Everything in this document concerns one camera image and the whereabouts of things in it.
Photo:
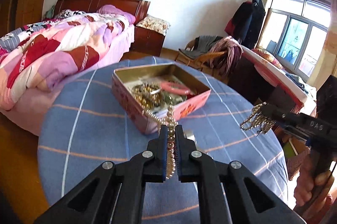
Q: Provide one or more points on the pink bangle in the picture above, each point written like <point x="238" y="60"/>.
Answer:
<point x="168" y="86"/>

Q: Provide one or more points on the person's right hand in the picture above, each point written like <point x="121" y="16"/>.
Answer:
<point x="306" y="187"/>

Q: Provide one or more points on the white red desk cloth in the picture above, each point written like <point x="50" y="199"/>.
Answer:
<point x="273" y="76"/>

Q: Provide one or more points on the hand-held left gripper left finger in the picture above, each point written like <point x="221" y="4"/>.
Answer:
<point x="163" y="150"/>

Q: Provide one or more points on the grey garment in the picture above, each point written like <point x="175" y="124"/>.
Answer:
<point x="202" y="43"/>

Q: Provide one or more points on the blue plaid tablecloth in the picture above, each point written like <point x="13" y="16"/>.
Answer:
<point x="92" y="121"/>

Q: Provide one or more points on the hanging dark coats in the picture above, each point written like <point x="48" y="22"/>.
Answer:
<point x="250" y="21"/>

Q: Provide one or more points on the pink maroon clothes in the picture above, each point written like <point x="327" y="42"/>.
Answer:
<point x="229" y="52"/>

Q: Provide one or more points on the pile of folded clothes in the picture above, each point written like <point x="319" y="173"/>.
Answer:
<point x="300" y="81"/>

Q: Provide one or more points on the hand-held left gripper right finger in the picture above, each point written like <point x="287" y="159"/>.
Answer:
<point x="179" y="150"/>

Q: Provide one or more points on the dark wooden nightstand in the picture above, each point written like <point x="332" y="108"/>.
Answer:
<point x="147" y="42"/>

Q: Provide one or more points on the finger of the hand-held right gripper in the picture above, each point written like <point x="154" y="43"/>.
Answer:
<point x="283" y="114"/>
<point x="292" y="129"/>

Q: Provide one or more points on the green jade bangle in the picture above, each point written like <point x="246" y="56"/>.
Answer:
<point x="175" y="100"/>

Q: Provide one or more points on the dark wooden bed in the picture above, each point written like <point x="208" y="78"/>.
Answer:
<point x="105" y="0"/>

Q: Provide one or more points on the dark wooden desk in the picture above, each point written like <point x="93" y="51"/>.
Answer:
<point x="244" y="81"/>

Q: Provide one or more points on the pink patchwork quilt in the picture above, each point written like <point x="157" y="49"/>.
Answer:
<point x="60" y="50"/>

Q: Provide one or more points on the hanging red garment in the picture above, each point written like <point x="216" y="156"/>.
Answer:
<point x="229" y="26"/>

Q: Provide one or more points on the wicker chair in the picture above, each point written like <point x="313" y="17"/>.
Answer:
<point x="200" y="59"/>

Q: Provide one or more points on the window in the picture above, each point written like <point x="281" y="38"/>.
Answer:
<point x="297" y="34"/>

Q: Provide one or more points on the pink tin box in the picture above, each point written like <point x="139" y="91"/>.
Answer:
<point x="126" y="105"/>

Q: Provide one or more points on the black white spotted cloth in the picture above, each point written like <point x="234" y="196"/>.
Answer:
<point x="69" y="13"/>

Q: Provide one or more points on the teal cloth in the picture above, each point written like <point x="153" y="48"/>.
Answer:
<point x="49" y="13"/>

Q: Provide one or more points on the woven basket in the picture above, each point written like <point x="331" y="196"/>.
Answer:
<point x="296" y="166"/>

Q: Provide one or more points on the floral cushion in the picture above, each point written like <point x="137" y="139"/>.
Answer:
<point x="154" y="23"/>

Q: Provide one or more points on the floral pillow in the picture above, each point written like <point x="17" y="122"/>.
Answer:
<point x="268" y="58"/>

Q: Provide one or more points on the purple pillow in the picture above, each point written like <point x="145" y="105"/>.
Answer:
<point x="115" y="13"/>

